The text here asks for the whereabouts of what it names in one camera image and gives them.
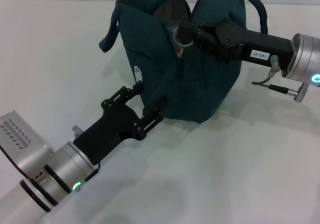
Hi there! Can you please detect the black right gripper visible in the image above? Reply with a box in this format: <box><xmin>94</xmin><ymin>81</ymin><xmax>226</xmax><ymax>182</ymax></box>
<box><xmin>177</xmin><ymin>21</ymin><xmax>295</xmax><ymax>69</ymax></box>

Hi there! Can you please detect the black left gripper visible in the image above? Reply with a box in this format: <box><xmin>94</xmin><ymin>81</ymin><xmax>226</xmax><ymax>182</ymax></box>
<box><xmin>73</xmin><ymin>83</ymin><xmax>168</xmax><ymax>167</ymax></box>

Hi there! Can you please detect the dark teal fabric lunch bag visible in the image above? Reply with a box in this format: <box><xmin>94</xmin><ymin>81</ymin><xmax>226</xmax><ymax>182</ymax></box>
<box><xmin>98</xmin><ymin>0</ymin><xmax>270</xmax><ymax>124</ymax></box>

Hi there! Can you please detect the left gripper cable with plug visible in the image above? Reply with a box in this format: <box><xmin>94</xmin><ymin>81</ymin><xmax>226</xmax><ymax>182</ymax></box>
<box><xmin>71</xmin><ymin>125</ymin><xmax>101</xmax><ymax>183</ymax></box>

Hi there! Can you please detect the gripper cable with plug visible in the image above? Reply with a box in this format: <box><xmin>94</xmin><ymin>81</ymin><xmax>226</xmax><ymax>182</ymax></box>
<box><xmin>251</xmin><ymin>55</ymin><xmax>309</xmax><ymax>103</ymax></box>
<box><xmin>71</xmin><ymin>125</ymin><xmax>101</xmax><ymax>183</ymax></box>

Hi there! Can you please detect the right gripper cable with plug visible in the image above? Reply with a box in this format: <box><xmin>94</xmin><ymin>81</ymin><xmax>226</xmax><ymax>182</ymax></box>
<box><xmin>251</xmin><ymin>55</ymin><xmax>309</xmax><ymax>103</ymax></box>

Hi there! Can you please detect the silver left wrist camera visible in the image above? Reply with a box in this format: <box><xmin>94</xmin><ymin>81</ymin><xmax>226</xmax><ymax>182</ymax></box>
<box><xmin>0</xmin><ymin>111</ymin><xmax>55</xmax><ymax>180</ymax></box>

